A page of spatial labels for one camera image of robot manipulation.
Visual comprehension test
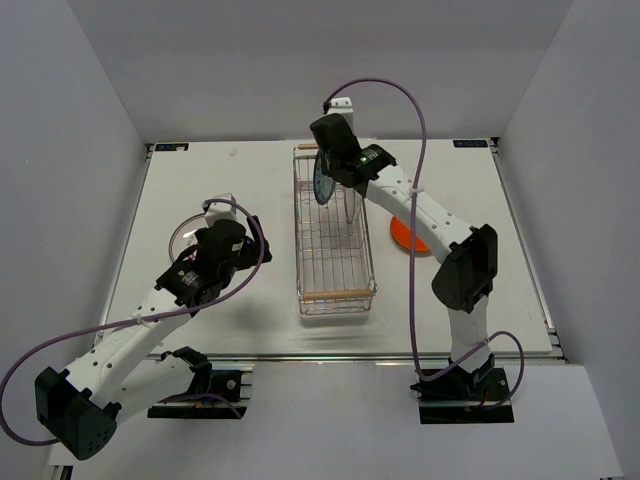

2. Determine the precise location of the large white plate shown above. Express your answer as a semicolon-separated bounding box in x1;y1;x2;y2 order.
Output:
344;188;362;225
168;213;207;262

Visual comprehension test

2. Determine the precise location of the dark patterned plate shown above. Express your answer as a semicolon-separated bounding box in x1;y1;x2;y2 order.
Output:
312;150;336;205

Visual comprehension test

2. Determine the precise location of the orange plate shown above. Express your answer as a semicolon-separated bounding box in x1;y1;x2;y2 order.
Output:
390;216;431;256

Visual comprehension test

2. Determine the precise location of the wire dish rack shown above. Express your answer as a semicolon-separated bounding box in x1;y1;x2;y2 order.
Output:
293;144;377;318

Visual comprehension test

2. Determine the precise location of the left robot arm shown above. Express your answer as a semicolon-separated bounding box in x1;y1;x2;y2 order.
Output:
35;216;271;460

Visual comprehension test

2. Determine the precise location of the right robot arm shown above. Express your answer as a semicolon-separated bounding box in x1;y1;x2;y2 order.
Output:
310;113;498;399

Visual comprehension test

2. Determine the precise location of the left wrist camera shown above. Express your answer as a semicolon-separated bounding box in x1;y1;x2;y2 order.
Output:
202;193;237;227

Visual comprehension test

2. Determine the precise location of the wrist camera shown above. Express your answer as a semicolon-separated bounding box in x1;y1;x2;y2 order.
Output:
202;193;237;227
323;97;354;130

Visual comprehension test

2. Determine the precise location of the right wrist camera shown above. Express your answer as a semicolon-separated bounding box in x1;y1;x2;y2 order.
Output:
323;97;354;130

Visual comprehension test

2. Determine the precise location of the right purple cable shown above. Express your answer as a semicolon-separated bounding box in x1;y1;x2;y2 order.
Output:
322;77;525;412

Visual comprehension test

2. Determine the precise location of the purple cable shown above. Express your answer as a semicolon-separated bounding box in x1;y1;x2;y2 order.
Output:
322;77;525;412
0;198;266;446

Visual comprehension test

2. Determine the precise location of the aluminium table rail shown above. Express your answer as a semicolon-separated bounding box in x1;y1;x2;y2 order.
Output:
205;347;567;363

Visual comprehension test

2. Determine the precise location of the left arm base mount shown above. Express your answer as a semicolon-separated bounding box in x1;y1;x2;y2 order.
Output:
147;363;253;420

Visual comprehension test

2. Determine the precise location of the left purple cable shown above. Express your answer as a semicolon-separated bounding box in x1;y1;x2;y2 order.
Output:
0;198;266;446

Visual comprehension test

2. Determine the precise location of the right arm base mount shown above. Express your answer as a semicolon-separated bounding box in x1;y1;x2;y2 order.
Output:
410;368;515;425

